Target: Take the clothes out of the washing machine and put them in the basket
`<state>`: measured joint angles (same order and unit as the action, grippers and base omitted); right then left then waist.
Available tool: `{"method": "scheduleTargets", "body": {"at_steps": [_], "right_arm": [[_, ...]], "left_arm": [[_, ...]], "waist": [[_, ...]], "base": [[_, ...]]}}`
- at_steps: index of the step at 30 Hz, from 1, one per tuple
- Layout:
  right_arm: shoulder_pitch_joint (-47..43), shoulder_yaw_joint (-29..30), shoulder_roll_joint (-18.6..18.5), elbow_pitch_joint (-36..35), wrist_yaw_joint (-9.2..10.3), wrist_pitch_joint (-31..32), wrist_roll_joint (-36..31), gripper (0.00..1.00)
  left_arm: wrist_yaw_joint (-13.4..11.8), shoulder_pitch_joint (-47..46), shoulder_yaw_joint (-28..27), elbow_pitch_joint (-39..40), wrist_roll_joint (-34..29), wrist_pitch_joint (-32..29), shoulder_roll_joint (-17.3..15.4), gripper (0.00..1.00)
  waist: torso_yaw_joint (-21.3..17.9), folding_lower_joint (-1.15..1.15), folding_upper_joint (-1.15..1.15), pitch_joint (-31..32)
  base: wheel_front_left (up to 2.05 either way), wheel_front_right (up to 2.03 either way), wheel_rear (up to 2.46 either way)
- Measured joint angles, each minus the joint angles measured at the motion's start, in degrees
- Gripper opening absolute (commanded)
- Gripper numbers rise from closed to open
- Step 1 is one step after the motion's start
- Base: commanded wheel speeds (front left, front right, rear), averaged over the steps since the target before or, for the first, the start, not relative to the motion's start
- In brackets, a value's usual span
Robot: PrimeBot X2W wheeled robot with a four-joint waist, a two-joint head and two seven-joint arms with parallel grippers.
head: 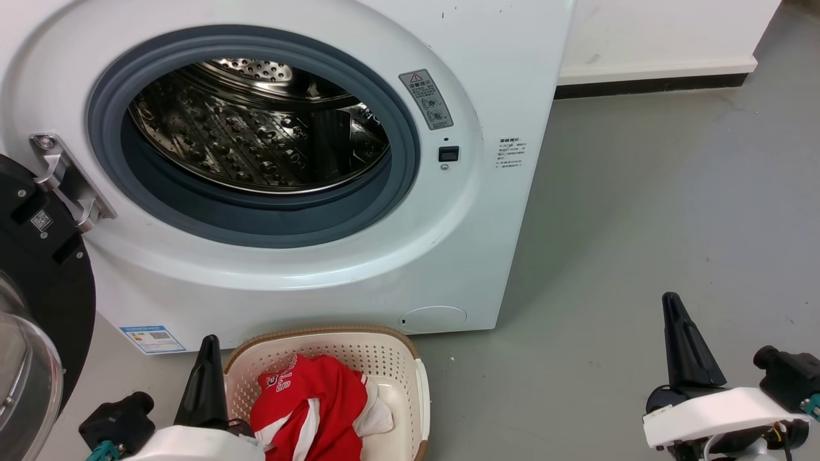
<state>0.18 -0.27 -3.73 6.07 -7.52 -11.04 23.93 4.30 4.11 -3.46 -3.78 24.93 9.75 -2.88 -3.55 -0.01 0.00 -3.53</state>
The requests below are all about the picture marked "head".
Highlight grey warning sticker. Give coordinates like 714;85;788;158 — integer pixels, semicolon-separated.
398;69;454;131

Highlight small printed text sticker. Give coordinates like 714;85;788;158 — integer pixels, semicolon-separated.
496;136;527;170

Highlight stainless steel washing machine drum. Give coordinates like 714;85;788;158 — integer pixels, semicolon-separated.
128;58;391;195

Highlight black washing machine door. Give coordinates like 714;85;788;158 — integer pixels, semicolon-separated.
0;154;97;461

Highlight cream perforated laundry basket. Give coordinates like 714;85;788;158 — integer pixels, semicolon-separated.
223;327;431;461

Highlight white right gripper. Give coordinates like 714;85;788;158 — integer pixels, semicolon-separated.
643;293;812;461

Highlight round white filter cover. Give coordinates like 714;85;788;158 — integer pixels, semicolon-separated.
398;305;468;334

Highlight white front-load washing machine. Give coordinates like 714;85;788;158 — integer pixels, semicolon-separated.
0;0;575;354

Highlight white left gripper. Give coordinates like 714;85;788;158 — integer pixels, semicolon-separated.
122;334;266;461

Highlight red and white jersey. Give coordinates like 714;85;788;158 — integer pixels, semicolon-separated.
250;353;395;461

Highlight white and black baseboard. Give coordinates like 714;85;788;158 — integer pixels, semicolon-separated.
554;56;760;100

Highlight silver door hinge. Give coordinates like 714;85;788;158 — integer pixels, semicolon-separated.
29;133;117;232

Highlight blue and white energy label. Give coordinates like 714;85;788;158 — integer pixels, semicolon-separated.
119;325;186;355

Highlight grey rubber door gasket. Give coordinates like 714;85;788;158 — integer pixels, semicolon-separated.
87;26;422;249

